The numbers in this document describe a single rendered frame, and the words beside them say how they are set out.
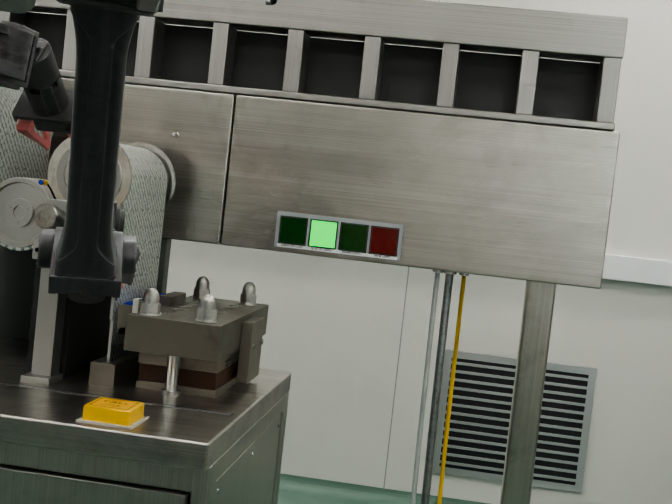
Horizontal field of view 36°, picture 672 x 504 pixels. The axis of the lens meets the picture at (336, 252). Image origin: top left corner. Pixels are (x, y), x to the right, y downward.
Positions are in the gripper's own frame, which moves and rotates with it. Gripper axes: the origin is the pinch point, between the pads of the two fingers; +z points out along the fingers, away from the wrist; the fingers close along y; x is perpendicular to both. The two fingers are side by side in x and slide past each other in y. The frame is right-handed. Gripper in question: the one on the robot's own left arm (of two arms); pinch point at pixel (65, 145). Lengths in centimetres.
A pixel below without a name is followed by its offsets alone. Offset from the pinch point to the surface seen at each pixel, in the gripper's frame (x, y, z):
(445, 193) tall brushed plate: 28, 58, 35
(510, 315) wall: 144, 80, 243
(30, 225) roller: -2.9, -10.1, 18.3
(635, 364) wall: 133, 133, 252
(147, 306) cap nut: -13.0, 12.6, 23.5
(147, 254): 4.2, 5.8, 32.8
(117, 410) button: -37.9, 17.5, 12.7
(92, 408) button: -38.1, 13.8, 12.7
